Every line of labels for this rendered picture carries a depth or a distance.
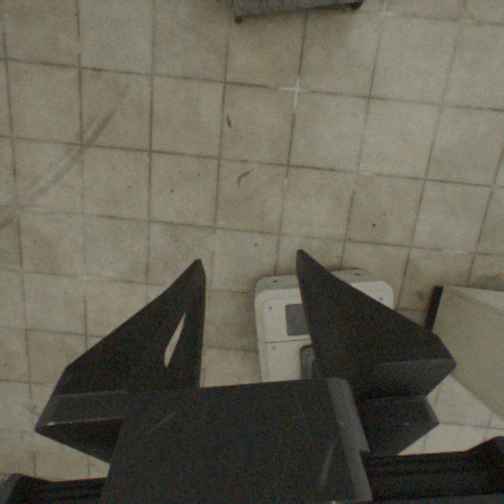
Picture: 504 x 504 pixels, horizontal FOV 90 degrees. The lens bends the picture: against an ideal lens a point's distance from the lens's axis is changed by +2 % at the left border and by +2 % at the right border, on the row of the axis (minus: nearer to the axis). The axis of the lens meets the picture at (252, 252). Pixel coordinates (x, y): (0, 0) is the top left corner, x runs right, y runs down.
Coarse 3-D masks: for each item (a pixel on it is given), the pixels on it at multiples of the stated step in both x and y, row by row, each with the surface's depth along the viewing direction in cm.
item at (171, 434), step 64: (128, 320) 8; (192, 320) 12; (64, 384) 6; (128, 384) 6; (192, 384) 11; (256, 384) 6; (320, 384) 5; (128, 448) 5; (192, 448) 5; (256, 448) 5; (320, 448) 5
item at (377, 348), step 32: (320, 288) 9; (352, 288) 9; (320, 320) 11; (352, 320) 7; (384, 320) 7; (320, 352) 11; (352, 352) 7; (384, 352) 6; (416, 352) 6; (448, 352) 6; (352, 384) 7; (384, 384) 6; (416, 384) 6; (384, 416) 7; (416, 416) 7; (384, 448) 8
